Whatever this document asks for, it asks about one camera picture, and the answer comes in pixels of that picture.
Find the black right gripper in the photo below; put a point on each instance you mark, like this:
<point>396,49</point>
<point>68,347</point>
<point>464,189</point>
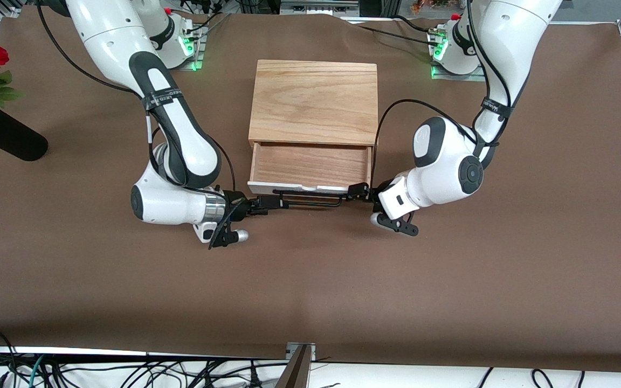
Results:
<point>238,207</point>

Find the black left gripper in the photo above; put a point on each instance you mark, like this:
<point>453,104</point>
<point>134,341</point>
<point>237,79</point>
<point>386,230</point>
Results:
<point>373,193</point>

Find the wooden drawer with white face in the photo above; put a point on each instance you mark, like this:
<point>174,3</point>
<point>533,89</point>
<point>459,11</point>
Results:
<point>310,164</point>

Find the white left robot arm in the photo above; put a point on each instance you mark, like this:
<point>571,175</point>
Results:
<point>504,32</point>

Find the light wooden drawer cabinet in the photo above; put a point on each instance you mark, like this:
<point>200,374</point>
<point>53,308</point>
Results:
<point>313,102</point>

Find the brown table cover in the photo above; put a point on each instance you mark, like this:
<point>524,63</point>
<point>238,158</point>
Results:
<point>310,280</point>

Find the grey power strip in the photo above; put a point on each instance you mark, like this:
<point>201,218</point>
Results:
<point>318,7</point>

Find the black cylindrical vase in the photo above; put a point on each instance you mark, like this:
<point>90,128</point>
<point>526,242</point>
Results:
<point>11,141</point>

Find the metal base plate of left arm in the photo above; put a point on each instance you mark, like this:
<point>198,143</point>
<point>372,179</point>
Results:
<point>450,75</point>

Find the metal base plate of right arm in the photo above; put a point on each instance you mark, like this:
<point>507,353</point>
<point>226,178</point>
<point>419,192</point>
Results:
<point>197,56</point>

